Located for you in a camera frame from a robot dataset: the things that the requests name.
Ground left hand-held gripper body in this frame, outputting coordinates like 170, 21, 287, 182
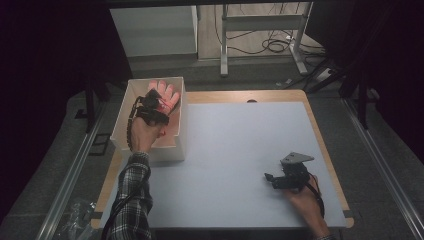
134, 88, 171, 127

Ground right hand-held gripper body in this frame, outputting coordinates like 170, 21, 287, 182
275, 152, 315, 193

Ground pink glove with red trim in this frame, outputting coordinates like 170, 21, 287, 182
147, 79, 182, 116

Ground white box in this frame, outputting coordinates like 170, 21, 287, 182
109, 76, 188, 164

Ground person's left hand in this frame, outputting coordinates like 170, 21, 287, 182
129, 117, 166, 154

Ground person's right hand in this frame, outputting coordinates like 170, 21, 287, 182
284, 175, 330, 237

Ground light grey table mat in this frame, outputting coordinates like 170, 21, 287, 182
99, 101, 348, 230

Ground black stand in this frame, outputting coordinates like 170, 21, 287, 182
339, 59, 382, 131
74, 74, 112, 134

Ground white cabinet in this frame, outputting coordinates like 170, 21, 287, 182
109, 5, 199, 58

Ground white power strip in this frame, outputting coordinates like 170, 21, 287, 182
314, 67, 335, 83

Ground clear plastic bag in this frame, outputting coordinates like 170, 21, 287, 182
54, 198, 98, 240

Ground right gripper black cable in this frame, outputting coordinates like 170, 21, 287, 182
307, 172, 326, 218

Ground black floor bracket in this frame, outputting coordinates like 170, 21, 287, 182
88, 132, 112, 157

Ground metal floor rail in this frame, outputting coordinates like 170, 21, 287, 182
341, 98, 424, 240
34, 109, 108, 240

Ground black floor cables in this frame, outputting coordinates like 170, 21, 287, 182
213, 2, 327, 57

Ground grey metal desk frame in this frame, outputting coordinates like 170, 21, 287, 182
219, 1, 315, 78

